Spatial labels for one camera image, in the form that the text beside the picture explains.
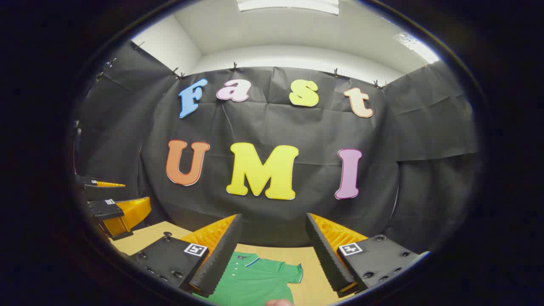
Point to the green T-shirt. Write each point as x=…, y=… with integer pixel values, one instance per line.
x=255, y=280

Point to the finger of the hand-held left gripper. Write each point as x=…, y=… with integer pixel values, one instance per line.
x=106, y=209
x=95, y=193

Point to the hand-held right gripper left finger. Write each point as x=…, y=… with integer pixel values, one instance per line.
x=221, y=259

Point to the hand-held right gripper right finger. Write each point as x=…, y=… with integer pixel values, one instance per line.
x=327, y=259

